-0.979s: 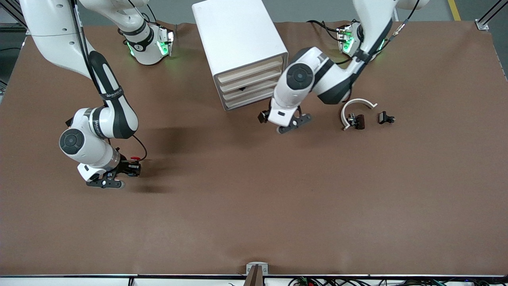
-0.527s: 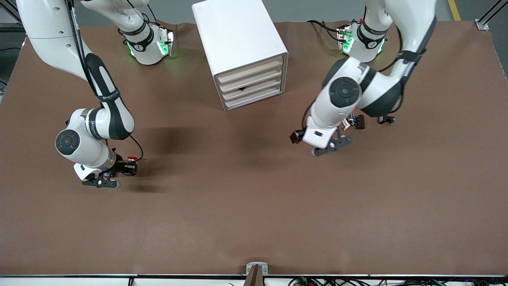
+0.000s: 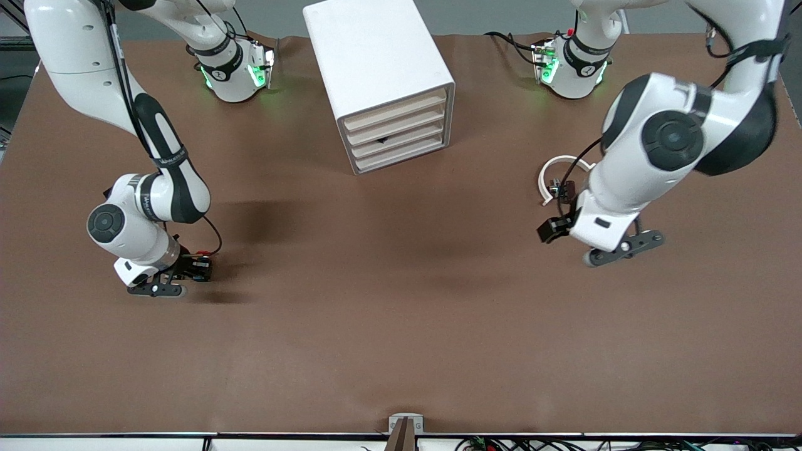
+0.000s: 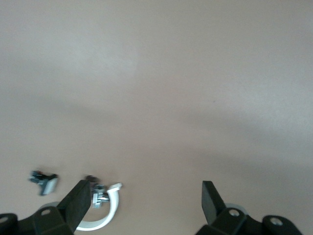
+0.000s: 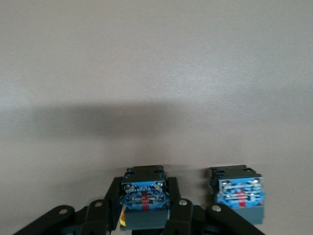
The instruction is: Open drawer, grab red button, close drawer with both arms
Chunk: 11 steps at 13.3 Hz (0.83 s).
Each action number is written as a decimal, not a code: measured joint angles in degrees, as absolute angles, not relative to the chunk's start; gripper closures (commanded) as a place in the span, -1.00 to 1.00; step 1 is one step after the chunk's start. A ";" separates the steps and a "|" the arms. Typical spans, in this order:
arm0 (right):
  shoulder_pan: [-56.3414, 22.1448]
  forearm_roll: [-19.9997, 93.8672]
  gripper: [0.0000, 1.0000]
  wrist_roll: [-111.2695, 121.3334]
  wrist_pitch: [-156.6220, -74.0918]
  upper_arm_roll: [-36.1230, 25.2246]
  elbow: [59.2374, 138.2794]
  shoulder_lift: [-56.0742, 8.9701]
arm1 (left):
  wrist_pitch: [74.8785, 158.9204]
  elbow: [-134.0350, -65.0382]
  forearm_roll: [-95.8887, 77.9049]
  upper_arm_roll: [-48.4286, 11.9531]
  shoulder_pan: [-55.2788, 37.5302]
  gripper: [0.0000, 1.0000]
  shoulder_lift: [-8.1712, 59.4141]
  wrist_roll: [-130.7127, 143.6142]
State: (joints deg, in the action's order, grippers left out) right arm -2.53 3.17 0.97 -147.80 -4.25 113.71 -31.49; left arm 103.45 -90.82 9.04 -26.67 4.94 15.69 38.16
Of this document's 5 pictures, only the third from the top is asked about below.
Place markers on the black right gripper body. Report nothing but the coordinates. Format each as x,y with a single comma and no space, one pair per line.
190,265

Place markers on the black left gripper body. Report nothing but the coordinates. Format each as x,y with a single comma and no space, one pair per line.
554,228

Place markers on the white notched cabinet drawer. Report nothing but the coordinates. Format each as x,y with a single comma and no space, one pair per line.
363,132

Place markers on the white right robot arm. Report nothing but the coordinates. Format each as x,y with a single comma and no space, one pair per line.
156,194

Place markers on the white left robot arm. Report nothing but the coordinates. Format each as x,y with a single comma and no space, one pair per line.
670,138

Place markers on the brown table mat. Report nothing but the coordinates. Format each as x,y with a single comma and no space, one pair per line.
376,313

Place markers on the grey metal bracket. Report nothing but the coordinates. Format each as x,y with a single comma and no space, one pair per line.
395,421

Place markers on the brown camera post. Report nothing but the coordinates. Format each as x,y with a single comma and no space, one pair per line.
401,438

